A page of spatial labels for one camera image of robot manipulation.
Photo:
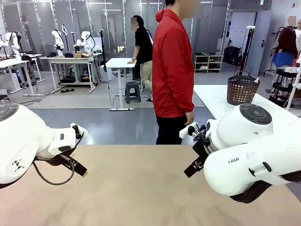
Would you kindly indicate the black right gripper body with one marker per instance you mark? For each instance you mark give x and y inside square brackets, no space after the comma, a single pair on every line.
[203,151]

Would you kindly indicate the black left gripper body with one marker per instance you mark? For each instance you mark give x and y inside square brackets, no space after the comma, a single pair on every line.
[71,155]

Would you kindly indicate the dark perforated plastic basket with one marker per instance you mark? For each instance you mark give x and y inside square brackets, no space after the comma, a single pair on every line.
[242,91]

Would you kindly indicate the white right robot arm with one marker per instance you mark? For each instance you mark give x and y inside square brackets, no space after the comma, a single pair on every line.
[235,164]

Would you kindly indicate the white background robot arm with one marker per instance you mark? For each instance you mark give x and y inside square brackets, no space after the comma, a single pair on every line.
[58,43]
[11,43]
[85,41]

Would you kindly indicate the person's right forearm red sleeve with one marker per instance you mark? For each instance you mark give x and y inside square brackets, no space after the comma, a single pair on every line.
[185,99]

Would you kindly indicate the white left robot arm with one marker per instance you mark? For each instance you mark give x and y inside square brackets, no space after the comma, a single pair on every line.
[23,141]

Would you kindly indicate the person's right hand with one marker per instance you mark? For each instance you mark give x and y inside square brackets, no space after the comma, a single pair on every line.
[189,118]

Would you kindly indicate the large white table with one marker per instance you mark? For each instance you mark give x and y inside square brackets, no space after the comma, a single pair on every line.
[211,99]

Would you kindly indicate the person in red jacket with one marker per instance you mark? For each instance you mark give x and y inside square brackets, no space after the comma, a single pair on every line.
[171,70]

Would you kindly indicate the white shoe rack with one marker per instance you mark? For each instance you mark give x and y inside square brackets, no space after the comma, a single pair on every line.
[208,63]

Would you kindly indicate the black office chair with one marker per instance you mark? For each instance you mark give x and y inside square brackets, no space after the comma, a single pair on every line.
[3,97]

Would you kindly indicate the grey plastic stool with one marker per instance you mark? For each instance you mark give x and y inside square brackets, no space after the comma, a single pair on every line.
[132,88]

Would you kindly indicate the white workbench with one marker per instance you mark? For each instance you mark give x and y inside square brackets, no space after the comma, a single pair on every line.
[70,60]

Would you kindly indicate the black shelf cart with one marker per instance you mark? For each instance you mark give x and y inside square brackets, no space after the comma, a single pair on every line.
[279,87]

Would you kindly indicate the flat cardboard box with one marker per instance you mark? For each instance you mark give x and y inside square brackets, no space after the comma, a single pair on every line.
[82,55]

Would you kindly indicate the black suitcase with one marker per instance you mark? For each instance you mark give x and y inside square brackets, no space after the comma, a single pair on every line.
[231,55]

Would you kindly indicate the white standing desk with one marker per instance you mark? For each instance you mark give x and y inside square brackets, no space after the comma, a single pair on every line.
[117,63]

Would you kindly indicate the white lab table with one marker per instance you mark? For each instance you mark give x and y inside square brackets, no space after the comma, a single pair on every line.
[14,62]

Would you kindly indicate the black tripod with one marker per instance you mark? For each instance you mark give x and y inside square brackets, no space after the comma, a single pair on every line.
[102,47]

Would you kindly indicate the black pole stand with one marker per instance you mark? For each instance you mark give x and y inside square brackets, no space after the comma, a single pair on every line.
[247,47]

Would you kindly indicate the person in black shirt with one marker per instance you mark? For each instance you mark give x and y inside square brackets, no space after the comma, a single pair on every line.
[143,47]

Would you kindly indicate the blue hanging garment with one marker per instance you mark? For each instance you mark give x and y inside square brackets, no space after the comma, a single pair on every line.
[283,58]

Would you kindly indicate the grey door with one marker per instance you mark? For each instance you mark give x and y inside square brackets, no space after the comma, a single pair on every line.
[261,42]

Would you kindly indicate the dark red hanging garment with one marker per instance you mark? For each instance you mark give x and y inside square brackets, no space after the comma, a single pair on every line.
[287,42]

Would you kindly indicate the bald background person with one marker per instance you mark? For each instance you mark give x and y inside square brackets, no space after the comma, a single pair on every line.
[298,35]

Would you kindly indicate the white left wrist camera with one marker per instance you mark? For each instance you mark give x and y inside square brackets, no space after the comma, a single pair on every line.
[83,132]

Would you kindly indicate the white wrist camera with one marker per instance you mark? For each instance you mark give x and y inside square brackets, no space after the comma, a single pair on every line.
[83,132]
[185,131]

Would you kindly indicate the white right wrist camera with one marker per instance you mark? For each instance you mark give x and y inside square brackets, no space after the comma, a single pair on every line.
[185,131]

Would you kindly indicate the white rack frame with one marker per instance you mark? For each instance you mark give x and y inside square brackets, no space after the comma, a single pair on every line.
[292,91]

